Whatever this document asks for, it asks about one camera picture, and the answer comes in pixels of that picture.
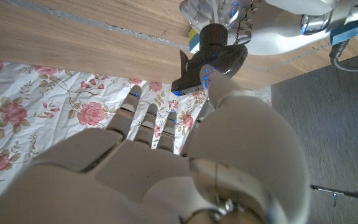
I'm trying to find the multicoloured Rubik's cube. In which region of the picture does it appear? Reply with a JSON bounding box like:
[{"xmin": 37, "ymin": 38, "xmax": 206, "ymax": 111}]
[{"xmin": 187, "ymin": 27, "xmax": 202, "ymax": 54}]

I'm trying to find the floral print backdrop cloth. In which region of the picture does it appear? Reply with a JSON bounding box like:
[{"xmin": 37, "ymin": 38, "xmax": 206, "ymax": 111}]
[{"xmin": 0, "ymin": 58, "xmax": 273, "ymax": 215}]

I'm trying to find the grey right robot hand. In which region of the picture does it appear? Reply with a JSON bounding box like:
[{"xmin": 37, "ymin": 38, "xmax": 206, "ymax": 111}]
[{"xmin": 0, "ymin": 63, "xmax": 312, "ymax": 224}]

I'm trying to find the black spray trigger top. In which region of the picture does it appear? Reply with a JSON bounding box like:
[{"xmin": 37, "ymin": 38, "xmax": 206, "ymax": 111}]
[{"xmin": 171, "ymin": 23, "xmax": 249, "ymax": 96}]

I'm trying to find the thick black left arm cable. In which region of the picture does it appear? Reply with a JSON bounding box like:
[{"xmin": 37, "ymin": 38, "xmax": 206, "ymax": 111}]
[{"xmin": 328, "ymin": 40, "xmax": 358, "ymax": 73}]

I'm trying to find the black rod with clips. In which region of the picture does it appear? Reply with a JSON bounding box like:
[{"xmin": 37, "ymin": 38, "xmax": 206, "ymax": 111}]
[{"xmin": 310, "ymin": 184, "xmax": 358, "ymax": 208}]

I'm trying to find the clear plastic spray bottle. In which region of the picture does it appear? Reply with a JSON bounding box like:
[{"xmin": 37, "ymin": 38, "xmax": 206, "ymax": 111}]
[{"xmin": 178, "ymin": 0, "xmax": 245, "ymax": 35}]

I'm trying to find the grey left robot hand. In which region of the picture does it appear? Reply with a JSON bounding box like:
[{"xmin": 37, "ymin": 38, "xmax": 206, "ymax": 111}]
[{"xmin": 233, "ymin": 0, "xmax": 338, "ymax": 57}]

